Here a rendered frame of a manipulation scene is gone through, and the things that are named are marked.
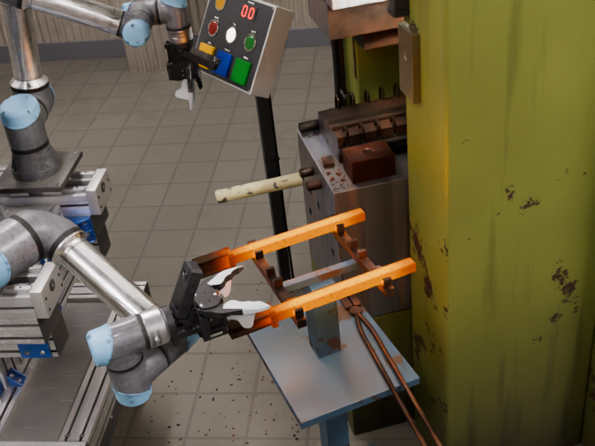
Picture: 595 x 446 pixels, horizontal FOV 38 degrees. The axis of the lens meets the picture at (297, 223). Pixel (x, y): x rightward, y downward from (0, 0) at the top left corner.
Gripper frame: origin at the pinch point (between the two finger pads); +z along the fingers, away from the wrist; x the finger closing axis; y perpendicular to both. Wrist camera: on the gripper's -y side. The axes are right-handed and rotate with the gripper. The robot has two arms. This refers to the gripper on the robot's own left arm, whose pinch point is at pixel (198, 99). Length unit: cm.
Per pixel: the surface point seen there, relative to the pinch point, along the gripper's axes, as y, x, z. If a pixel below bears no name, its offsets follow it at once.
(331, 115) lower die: -44, 26, -5
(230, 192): -7.4, 8.2, 30.0
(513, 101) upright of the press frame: -89, 68, -28
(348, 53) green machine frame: -49, 4, -15
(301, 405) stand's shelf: -40, 106, 27
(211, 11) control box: -2.6, -25.4, -19.6
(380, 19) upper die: -59, 35, -36
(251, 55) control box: -18.0, -4.1, -12.3
